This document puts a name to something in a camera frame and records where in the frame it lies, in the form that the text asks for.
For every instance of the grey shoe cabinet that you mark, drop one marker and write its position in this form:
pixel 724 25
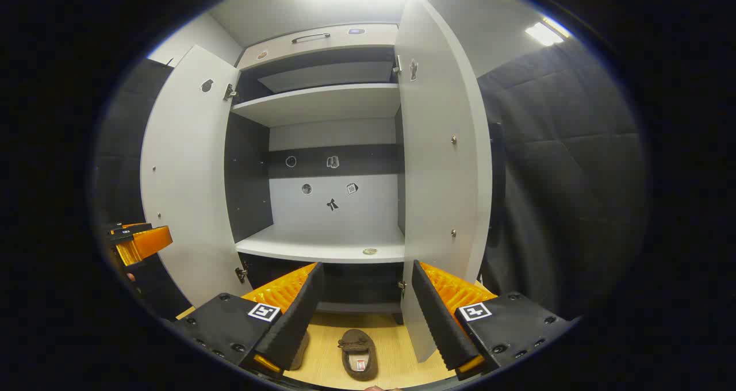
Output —
pixel 322 241

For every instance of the brown fuzzy shoe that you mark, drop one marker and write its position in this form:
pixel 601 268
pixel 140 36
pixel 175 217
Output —
pixel 357 356
pixel 302 351

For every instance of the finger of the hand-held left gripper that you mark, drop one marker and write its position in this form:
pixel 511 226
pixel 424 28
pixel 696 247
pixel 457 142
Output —
pixel 144 244

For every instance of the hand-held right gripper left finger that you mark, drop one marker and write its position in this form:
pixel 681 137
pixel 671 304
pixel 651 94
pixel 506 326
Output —
pixel 296 322

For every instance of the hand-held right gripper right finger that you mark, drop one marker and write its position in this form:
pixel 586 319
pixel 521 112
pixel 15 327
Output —
pixel 440 322

